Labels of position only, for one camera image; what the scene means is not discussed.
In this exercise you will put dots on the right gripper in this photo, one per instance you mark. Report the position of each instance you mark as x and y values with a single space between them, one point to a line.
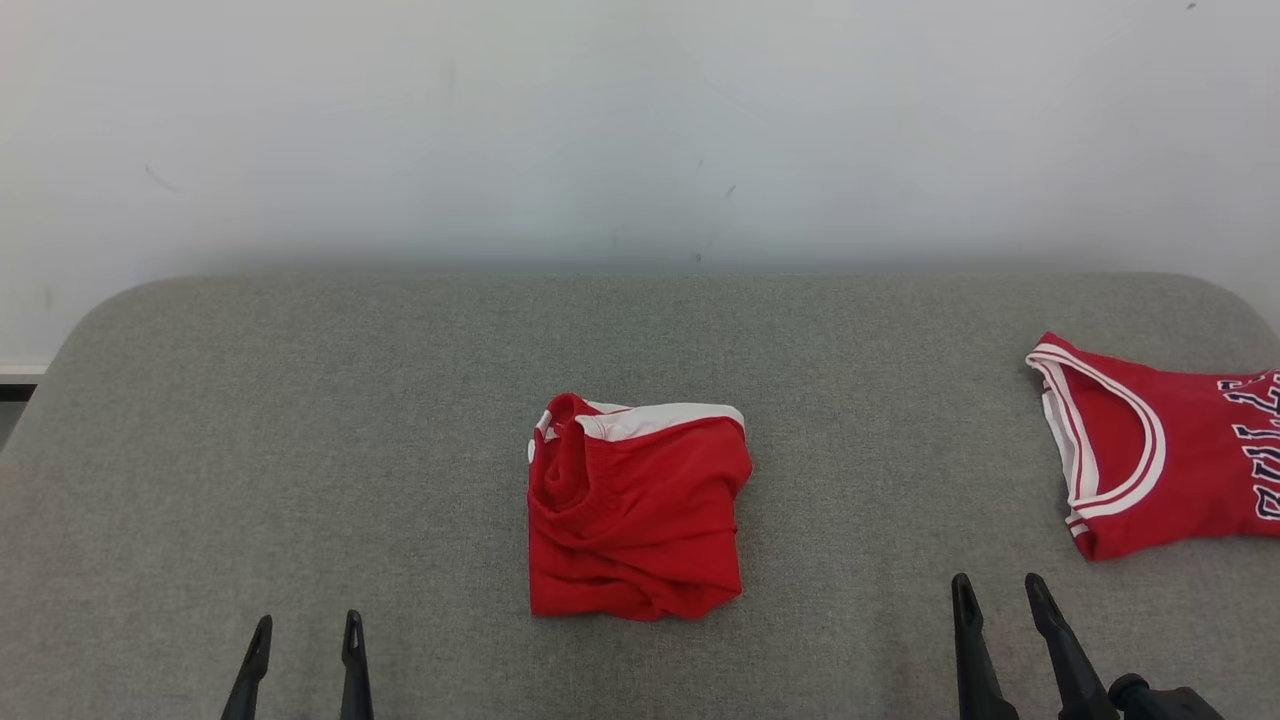
1130 698

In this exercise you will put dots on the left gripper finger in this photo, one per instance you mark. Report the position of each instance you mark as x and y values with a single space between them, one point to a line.
355 670
250 675

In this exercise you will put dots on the red Bulls basketball jersey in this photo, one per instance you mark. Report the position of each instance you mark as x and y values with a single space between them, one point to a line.
1170 460

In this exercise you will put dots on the red shorts with white stripe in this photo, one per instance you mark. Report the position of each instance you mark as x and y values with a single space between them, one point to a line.
640 520

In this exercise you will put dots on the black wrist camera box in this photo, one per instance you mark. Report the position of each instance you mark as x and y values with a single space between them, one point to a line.
1185 705

